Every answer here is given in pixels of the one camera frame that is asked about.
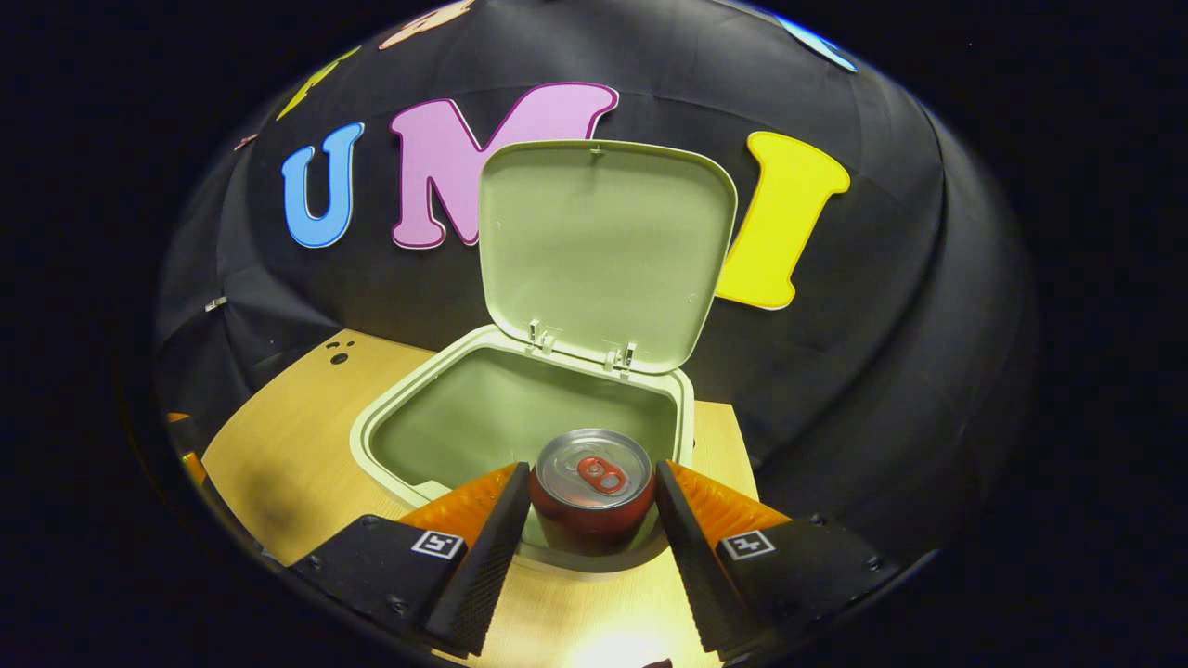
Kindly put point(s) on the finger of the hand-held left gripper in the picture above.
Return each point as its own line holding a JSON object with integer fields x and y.
{"x": 193, "y": 467}

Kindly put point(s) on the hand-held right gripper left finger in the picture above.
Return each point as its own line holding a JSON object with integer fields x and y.
{"x": 492, "y": 575}

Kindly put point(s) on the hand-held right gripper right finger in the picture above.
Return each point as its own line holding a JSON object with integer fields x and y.
{"x": 696, "y": 575}

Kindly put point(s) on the red pop can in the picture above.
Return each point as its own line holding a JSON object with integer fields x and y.
{"x": 592, "y": 501}

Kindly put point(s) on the green desktop garbage bin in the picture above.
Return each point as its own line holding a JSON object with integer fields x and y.
{"x": 603, "y": 250}

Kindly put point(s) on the wooden desktop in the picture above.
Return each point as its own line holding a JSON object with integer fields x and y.
{"x": 278, "y": 445}

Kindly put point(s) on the black backdrop cloth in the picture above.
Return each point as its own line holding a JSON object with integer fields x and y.
{"x": 835, "y": 371}

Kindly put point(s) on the reddish cloth clip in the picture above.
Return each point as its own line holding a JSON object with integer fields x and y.
{"x": 245, "y": 142}

